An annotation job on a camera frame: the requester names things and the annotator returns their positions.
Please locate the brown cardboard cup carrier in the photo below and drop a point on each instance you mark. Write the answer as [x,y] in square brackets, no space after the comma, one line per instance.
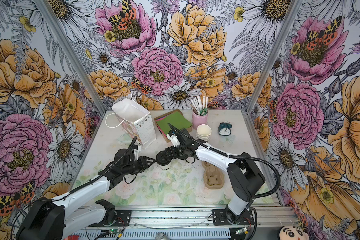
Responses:
[213,176]

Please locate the pink cup holder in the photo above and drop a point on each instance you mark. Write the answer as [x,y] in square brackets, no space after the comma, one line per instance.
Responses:
[198,120]

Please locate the white floral gift bag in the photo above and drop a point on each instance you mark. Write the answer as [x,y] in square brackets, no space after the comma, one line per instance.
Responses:
[135,120]

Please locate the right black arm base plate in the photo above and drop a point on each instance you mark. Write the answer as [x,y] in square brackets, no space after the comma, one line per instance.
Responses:
[225,217]

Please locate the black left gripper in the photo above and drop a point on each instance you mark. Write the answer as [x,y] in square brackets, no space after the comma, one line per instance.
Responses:
[141,163]

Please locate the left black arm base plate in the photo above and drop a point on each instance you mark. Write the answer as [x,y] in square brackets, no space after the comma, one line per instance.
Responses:
[120,218]

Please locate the single paper cup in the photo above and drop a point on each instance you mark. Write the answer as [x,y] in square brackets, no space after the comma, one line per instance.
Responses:
[165,167]

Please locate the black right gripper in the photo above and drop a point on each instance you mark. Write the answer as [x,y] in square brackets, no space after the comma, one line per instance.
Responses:
[182,135]

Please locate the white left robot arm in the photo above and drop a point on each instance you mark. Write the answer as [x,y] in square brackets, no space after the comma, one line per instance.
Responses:
[59,217]

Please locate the teal alarm clock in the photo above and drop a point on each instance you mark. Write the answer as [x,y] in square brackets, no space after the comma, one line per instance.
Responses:
[225,129]

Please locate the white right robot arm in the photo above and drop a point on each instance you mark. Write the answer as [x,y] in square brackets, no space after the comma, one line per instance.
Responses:
[244,174]

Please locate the cartoon plush toy head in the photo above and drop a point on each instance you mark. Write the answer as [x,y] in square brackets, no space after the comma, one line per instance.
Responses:
[292,233]

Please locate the aluminium front rail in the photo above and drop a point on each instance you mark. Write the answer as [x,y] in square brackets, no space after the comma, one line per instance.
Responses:
[191,223]

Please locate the stack of paper cups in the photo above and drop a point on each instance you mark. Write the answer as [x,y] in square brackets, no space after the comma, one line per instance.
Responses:
[204,132]

